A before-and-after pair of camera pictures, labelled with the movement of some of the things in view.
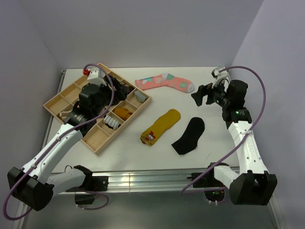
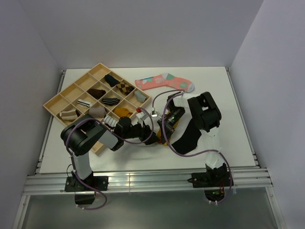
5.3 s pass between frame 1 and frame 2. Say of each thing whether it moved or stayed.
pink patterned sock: stayed
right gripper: moved
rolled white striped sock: stayed
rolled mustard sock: stayed
